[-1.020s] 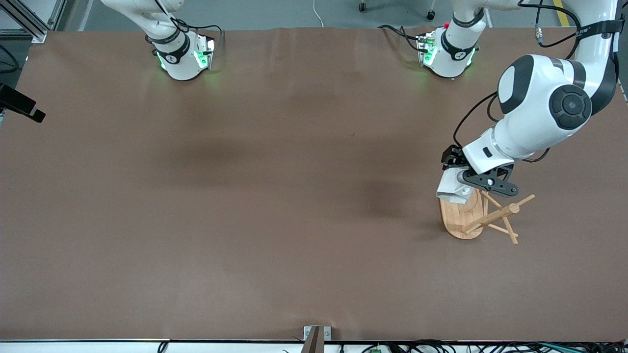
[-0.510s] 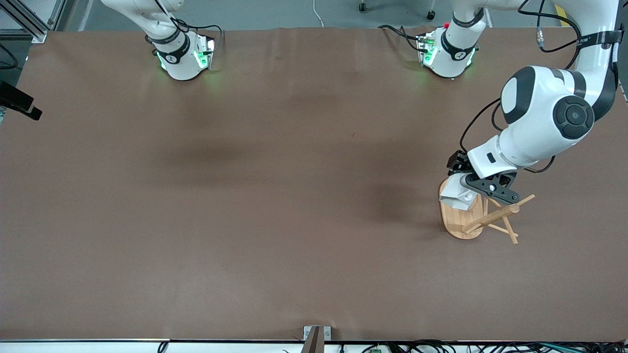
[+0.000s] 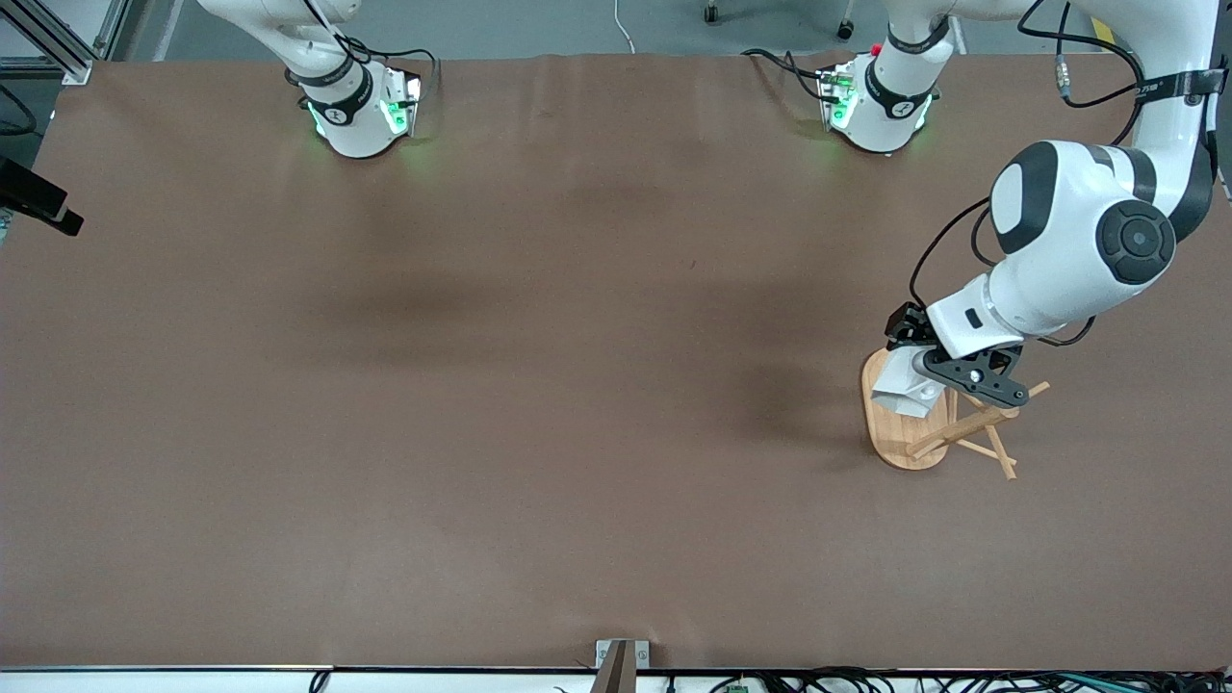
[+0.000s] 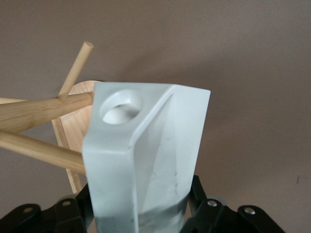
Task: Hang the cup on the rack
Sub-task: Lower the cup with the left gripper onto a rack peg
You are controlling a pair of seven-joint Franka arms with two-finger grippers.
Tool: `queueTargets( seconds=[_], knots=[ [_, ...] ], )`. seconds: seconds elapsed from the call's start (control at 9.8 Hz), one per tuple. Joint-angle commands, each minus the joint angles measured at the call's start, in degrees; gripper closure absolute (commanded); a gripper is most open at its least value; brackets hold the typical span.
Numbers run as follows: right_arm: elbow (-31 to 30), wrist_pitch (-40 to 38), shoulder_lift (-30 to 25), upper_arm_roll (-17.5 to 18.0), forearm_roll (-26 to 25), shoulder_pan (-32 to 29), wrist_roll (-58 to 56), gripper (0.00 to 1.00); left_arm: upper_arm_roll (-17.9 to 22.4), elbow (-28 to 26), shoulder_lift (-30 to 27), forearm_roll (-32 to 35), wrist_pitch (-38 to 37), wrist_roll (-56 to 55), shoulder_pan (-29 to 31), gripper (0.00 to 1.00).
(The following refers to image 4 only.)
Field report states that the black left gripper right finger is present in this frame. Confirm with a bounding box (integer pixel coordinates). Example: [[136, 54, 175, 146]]
[[179, 174, 285, 233]]

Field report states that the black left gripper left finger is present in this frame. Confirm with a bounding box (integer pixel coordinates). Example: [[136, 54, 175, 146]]
[[0, 183, 98, 233]]

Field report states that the white faceted cup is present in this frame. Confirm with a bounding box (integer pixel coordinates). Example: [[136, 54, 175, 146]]
[[82, 81, 211, 233]]

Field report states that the wooden cup rack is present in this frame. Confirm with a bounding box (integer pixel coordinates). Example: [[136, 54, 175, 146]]
[[0, 41, 94, 195]]

